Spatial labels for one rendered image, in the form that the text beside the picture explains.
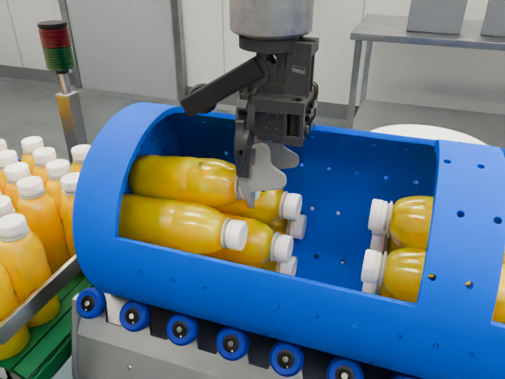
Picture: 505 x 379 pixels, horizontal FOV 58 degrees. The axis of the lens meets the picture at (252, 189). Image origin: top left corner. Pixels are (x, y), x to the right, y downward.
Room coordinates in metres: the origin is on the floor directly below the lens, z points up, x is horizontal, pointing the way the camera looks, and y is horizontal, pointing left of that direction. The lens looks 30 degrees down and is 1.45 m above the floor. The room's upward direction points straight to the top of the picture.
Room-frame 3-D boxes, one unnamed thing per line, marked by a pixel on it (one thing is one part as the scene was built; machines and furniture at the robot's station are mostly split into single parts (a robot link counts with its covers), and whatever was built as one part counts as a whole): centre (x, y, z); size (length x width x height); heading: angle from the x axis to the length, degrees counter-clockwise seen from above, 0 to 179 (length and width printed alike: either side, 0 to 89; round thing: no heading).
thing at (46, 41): (1.07, 0.44, 1.23); 0.06 x 0.06 x 0.04
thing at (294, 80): (0.52, -0.03, 1.28); 0.09 x 0.08 x 0.12; 70
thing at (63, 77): (1.07, 0.44, 1.18); 0.06 x 0.06 x 0.16
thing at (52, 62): (1.07, 0.44, 1.18); 0.06 x 0.06 x 0.05
